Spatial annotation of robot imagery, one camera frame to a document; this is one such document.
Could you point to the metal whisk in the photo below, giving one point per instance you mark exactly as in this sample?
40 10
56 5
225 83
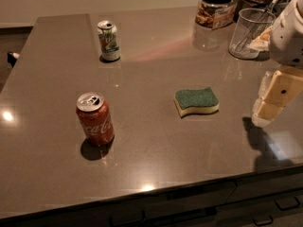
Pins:
261 42

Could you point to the green and yellow sponge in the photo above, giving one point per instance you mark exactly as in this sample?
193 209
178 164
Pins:
196 101

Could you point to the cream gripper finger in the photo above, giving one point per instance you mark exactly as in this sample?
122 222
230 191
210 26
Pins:
267 87
289 83

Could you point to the black drawer handle lower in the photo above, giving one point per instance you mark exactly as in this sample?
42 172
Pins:
263 221

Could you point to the black drawer handle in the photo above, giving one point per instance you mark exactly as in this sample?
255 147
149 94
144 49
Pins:
287 204
263 221

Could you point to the glass jar with black lid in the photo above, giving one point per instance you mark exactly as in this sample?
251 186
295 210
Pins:
215 14

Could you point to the black chair part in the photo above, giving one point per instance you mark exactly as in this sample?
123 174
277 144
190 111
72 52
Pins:
13 58

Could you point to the red coca-cola can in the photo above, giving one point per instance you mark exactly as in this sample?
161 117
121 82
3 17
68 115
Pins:
93 112

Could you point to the clear plastic measuring cup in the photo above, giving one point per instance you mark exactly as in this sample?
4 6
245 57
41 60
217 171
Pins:
251 23

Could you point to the green 7up can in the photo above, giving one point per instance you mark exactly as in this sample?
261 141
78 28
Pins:
108 39

